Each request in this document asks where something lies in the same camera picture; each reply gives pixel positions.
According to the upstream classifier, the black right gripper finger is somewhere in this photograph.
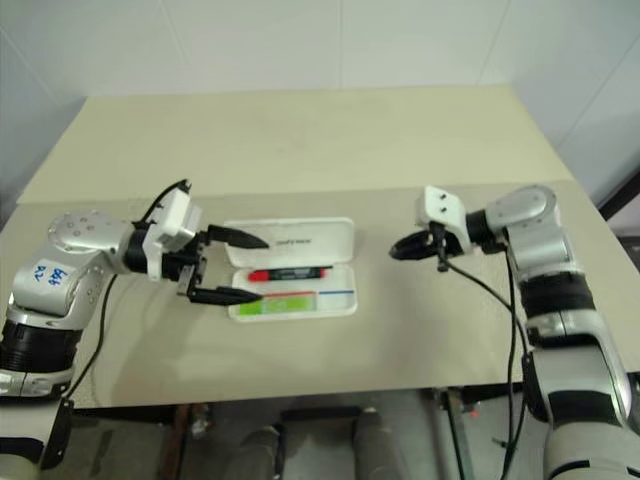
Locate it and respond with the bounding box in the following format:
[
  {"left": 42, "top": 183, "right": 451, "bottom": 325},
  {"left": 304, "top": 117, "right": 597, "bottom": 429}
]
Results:
[
  {"left": 389, "top": 245, "right": 434, "bottom": 263},
  {"left": 394, "top": 230, "right": 433, "bottom": 249}
]

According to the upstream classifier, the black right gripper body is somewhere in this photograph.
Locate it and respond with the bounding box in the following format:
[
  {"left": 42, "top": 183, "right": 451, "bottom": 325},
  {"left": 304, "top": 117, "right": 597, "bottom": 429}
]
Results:
[{"left": 427, "top": 223, "right": 465, "bottom": 259}]

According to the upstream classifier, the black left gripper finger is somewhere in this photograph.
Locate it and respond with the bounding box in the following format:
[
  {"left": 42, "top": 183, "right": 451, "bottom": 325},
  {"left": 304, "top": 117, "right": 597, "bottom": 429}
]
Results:
[
  {"left": 187, "top": 285, "right": 263, "bottom": 307},
  {"left": 207, "top": 224, "right": 270, "bottom": 251}
]

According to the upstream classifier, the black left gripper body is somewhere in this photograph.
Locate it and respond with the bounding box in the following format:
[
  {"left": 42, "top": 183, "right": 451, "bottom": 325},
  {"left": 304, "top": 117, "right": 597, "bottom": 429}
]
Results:
[{"left": 161, "top": 229, "right": 209, "bottom": 298}]

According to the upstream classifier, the green eraser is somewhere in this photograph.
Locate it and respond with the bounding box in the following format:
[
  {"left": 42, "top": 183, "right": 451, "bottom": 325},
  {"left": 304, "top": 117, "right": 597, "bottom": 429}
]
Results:
[{"left": 238, "top": 294, "right": 318, "bottom": 318}]

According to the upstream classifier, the red and black marker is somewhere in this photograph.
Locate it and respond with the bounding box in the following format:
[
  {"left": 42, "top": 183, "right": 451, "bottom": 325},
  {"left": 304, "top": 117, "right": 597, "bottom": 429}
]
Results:
[{"left": 247, "top": 266, "right": 332, "bottom": 284}]

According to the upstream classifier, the white hard pencil case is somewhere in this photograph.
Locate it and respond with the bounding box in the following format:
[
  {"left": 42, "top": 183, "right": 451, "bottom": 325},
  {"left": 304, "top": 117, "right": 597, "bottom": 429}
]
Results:
[{"left": 223, "top": 216, "right": 360, "bottom": 325}]

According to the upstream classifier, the rusty metal table leg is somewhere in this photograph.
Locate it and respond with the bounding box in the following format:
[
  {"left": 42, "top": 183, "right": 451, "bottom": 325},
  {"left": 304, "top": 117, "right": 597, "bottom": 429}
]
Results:
[
  {"left": 171, "top": 403, "right": 195, "bottom": 480},
  {"left": 443, "top": 389, "right": 475, "bottom": 480}
]

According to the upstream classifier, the dark rounded shape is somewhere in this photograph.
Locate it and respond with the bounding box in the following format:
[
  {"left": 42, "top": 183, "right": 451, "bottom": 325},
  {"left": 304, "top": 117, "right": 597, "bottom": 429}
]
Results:
[
  {"left": 237, "top": 424, "right": 287, "bottom": 480},
  {"left": 351, "top": 407, "right": 402, "bottom": 480}
]

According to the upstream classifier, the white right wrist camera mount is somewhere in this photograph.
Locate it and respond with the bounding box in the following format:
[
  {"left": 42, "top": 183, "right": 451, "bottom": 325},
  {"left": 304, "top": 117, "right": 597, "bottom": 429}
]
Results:
[{"left": 416, "top": 185, "right": 474, "bottom": 254}]

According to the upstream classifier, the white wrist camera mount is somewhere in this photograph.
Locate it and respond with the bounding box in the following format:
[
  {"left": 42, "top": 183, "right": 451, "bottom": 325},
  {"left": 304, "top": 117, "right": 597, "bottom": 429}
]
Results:
[
  {"left": 416, "top": 185, "right": 474, "bottom": 254},
  {"left": 142, "top": 187, "right": 204, "bottom": 281}
]

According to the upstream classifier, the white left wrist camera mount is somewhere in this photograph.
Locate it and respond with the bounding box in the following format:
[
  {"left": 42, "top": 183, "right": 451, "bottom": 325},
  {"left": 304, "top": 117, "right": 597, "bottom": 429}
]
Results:
[{"left": 142, "top": 187, "right": 204, "bottom": 281}]

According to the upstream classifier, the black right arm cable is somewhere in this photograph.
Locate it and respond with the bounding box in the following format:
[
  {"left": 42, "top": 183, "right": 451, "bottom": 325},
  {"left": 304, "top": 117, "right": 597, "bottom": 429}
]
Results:
[{"left": 434, "top": 219, "right": 532, "bottom": 480}]

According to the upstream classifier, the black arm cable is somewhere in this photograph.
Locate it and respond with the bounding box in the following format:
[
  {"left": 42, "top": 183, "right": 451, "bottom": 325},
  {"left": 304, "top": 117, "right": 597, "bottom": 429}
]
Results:
[
  {"left": 62, "top": 176, "right": 194, "bottom": 402},
  {"left": 434, "top": 219, "right": 532, "bottom": 480}
]

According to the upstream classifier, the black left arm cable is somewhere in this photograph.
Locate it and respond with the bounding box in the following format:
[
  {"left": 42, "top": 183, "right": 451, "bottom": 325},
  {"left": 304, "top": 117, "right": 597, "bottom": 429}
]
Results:
[{"left": 62, "top": 176, "right": 194, "bottom": 402}]

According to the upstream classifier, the dark frame beside table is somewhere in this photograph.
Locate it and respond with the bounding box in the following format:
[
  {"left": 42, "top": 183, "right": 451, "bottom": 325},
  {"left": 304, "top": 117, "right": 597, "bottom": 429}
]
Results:
[{"left": 597, "top": 168, "right": 640, "bottom": 222}]

